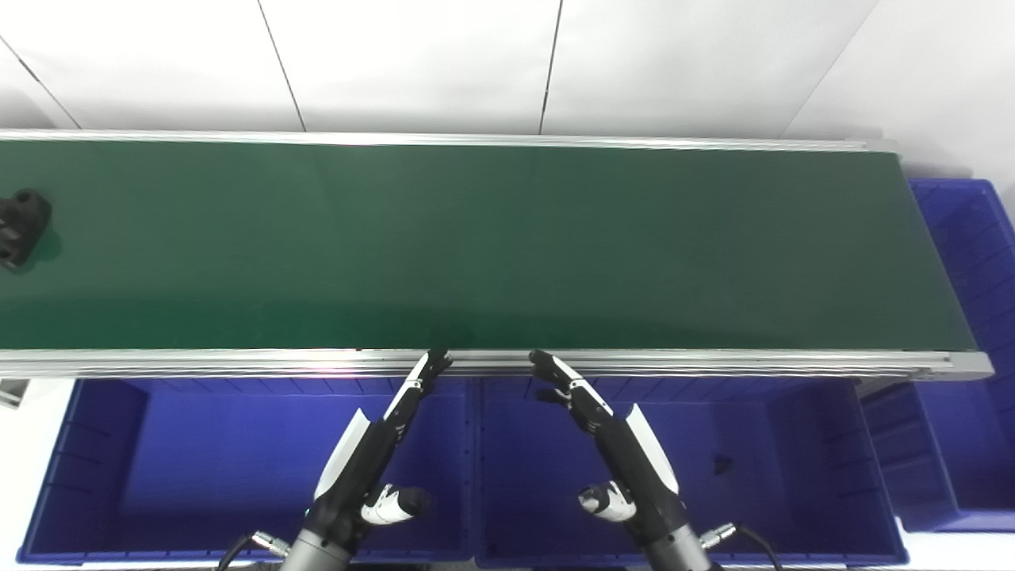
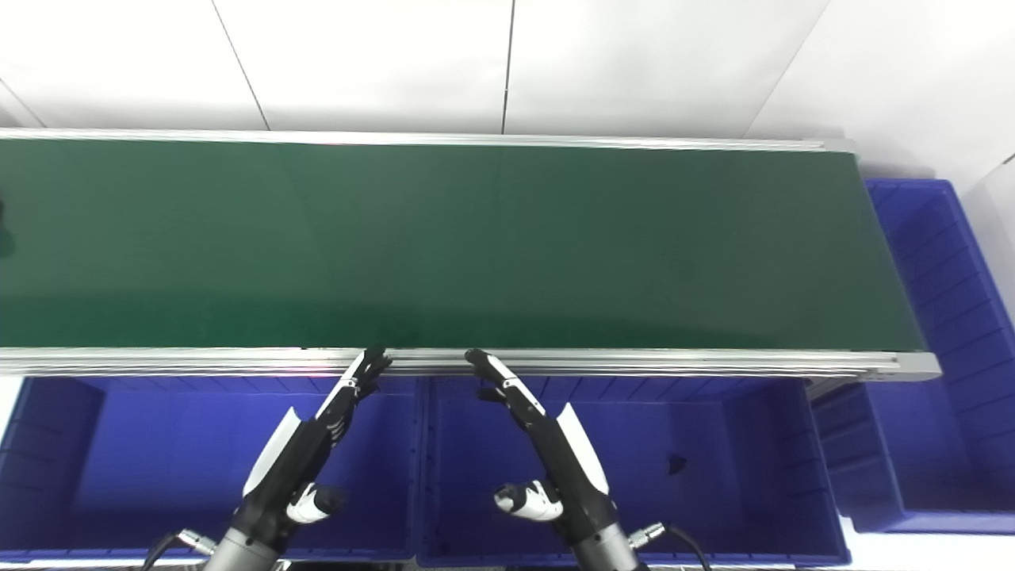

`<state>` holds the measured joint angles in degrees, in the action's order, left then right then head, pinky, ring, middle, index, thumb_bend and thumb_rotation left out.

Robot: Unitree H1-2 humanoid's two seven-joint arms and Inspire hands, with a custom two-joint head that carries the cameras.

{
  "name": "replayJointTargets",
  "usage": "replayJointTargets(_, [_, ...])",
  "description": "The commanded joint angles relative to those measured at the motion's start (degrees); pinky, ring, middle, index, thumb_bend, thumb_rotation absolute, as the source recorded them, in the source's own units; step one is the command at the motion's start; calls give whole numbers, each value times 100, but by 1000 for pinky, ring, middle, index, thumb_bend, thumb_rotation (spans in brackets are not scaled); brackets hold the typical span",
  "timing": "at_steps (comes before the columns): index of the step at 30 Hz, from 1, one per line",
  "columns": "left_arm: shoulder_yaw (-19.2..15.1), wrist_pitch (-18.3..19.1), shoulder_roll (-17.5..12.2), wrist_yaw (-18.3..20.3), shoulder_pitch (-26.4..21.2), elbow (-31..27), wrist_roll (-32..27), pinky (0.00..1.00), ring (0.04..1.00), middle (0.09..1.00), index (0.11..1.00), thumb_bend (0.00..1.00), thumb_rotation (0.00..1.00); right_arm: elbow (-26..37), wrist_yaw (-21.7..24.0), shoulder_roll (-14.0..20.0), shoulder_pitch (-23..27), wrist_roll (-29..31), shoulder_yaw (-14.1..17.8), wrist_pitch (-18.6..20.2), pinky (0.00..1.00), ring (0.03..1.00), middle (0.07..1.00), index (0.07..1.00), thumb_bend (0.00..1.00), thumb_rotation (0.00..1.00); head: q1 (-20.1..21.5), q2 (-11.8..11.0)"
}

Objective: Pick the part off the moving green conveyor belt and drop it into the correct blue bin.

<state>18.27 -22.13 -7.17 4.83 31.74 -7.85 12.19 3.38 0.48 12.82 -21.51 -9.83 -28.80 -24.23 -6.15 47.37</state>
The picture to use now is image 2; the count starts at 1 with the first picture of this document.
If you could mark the small black part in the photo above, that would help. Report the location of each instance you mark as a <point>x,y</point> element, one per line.
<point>676,463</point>

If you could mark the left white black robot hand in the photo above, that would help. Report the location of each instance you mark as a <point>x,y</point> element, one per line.
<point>285,476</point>

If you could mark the blue plastic bin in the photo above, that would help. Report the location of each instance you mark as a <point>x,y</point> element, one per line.
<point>951,317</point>
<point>158,460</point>
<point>698,507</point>

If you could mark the green conveyor belt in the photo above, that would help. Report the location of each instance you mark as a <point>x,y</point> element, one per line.
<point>714,363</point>
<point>476,246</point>

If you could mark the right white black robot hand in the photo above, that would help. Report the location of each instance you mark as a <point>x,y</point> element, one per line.
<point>575,484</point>

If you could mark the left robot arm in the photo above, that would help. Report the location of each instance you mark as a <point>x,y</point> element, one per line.
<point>242,555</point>

